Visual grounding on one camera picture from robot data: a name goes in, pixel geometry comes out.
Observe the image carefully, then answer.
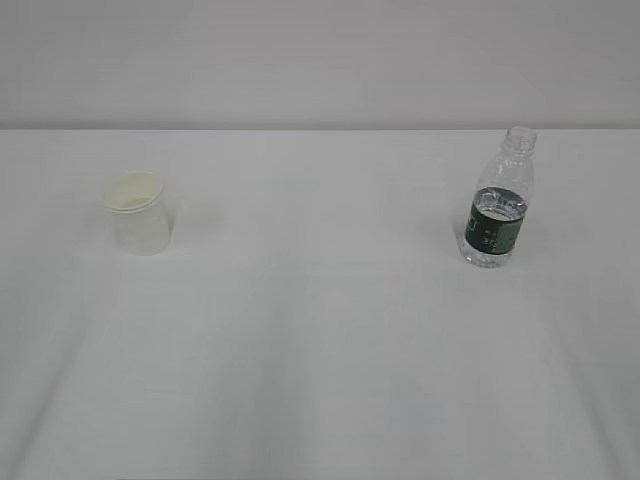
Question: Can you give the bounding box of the white paper cup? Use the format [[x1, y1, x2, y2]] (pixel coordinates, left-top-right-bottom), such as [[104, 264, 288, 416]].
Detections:
[[101, 171, 165, 213], [103, 194, 171, 256]]

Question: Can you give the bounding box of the clear green-label water bottle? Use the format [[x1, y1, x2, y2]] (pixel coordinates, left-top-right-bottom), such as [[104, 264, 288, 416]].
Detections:
[[459, 126, 537, 268]]

